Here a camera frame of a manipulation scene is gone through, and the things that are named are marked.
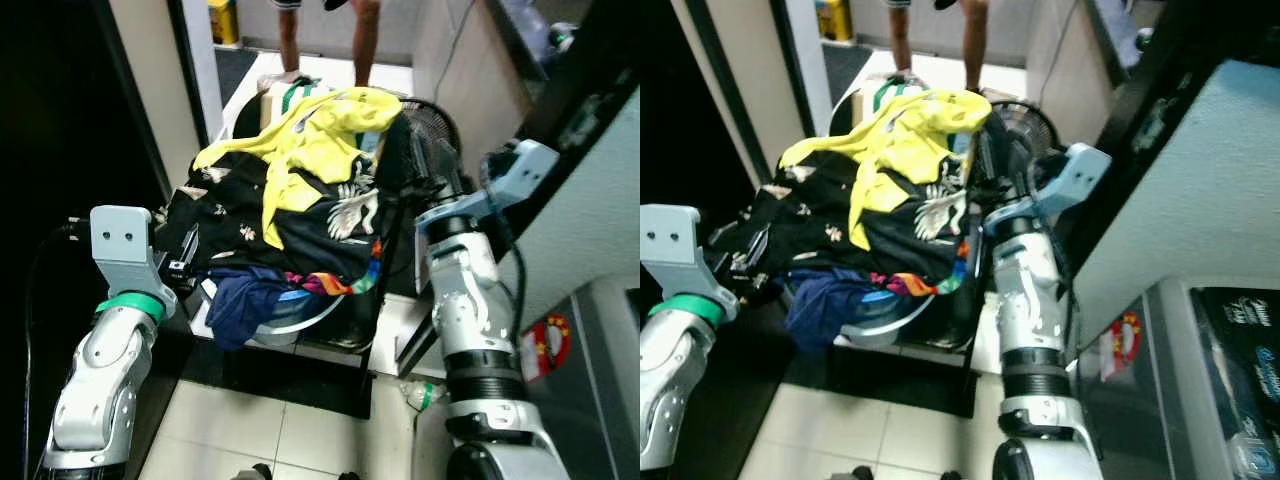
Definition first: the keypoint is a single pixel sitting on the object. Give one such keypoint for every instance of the grey washing machine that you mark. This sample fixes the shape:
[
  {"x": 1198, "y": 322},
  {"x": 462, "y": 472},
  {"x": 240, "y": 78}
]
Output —
[
  {"x": 600, "y": 400},
  {"x": 1160, "y": 400}
]

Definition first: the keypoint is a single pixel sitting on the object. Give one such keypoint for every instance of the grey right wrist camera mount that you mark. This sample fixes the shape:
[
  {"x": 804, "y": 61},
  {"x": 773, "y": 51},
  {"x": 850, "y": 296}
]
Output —
[
  {"x": 1080, "y": 175},
  {"x": 520, "y": 175}
]

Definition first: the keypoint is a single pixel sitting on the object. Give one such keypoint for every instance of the person with bare legs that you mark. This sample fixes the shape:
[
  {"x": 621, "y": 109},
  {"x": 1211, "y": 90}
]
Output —
[
  {"x": 975, "y": 45},
  {"x": 365, "y": 45}
]

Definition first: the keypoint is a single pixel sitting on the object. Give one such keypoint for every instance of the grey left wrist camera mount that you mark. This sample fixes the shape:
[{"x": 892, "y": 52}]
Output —
[
  {"x": 122, "y": 245},
  {"x": 668, "y": 245}
]

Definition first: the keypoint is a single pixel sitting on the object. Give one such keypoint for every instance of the black electric fan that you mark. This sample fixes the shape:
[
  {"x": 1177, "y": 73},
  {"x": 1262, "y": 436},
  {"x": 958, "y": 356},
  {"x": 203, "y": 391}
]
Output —
[
  {"x": 445, "y": 125},
  {"x": 1035, "y": 125}
]

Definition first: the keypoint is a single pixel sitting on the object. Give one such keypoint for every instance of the white laundry basket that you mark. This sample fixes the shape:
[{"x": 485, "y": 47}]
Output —
[
  {"x": 890, "y": 320},
  {"x": 300, "y": 320}
]

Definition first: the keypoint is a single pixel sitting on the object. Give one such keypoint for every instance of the red round sticker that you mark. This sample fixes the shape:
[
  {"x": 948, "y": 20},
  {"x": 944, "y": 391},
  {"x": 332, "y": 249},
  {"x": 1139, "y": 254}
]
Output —
[
  {"x": 1124, "y": 343},
  {"x": 548, "y": 345}
]

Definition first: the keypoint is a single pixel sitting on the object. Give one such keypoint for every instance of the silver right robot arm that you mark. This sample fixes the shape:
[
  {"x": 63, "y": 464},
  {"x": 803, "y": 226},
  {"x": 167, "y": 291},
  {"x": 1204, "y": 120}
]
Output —
[
  {"x": 470, "y": 310},
  {"x": 1030, "y": 310}
]

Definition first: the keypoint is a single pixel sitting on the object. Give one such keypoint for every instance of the dark printed box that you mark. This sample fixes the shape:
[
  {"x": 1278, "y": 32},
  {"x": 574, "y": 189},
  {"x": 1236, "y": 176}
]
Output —
[{"x": 1240, "y": 380}]

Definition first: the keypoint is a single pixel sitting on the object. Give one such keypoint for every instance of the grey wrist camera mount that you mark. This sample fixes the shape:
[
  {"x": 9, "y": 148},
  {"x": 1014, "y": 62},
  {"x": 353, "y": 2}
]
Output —
[
  {"x": 1080, "y": 175},
  {"x": 520, "y": 175},
  {"x": 122, "y": 245},
  {"x": 668, "y": 245}
]

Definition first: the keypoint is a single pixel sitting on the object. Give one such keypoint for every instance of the black printed garment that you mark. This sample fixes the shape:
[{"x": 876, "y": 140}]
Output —
[
  {"x": 880, "y": 240},
  {"x": 300, "y": 235}
]

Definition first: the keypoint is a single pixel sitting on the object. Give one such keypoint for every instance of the dark floor mat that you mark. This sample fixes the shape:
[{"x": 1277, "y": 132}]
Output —
[
  {"x": 842, "y": 68},
  {"x": 232, "y": 70}
]

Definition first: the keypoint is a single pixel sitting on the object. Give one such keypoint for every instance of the grey lid with black frame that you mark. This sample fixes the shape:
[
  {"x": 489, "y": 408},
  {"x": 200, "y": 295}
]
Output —
[
  {"x": 580, "y": 200},
  {"x": 1190, "y": 180}
]

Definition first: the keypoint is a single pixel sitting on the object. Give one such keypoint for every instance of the yellow box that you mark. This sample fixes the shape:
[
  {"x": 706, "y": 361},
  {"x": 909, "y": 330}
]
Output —
[
  {"x": 833, "y": 20},
  {"x": 224, "y": 22}
]

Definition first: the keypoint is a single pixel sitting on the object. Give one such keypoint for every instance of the green white striped garment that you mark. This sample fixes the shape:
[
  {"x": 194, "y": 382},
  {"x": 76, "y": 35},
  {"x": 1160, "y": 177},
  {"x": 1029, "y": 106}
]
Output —
[
  {"x": 298, "y": 95},
  {"x": 888, "y": 92}
]

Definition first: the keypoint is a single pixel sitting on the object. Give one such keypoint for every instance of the plastic bottle with green label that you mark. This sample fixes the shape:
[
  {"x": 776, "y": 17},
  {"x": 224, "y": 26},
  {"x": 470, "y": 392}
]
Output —
[{"x": 425, "y": 396}]

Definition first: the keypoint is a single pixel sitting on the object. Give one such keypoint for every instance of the yellow garment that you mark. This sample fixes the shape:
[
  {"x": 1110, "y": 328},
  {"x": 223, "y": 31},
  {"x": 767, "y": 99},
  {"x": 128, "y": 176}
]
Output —
[
  {"x": 320, "y": 140},
  {"x": 905, "y": 140}
]

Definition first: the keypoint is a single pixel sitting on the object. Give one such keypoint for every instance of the black stand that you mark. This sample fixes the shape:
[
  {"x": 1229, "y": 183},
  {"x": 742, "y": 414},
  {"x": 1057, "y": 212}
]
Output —
[
  {"x": 880, "y": 385},
  {"x": 290, "y": 385}
]

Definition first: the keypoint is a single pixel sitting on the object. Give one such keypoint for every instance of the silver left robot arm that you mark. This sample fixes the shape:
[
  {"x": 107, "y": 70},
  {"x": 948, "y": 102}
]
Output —
[
  {"x": 672, "y": 360},
  {"x": 100, "y": 370}
]

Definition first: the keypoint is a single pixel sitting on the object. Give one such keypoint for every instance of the dark blue garment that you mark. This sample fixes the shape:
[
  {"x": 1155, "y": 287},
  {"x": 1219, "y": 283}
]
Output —
[
  {"x": 245, "y": 305},
  {"x": 825, "y": 305}
]

